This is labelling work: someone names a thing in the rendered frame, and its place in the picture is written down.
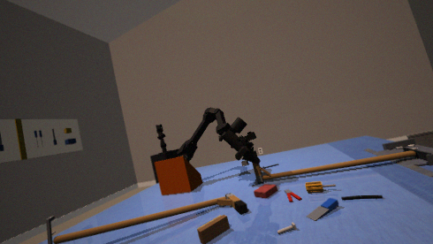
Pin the scraper with blue handle and grey blade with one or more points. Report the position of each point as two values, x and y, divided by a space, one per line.
329 205

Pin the red-handled pliers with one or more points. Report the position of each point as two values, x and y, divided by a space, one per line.
289 193

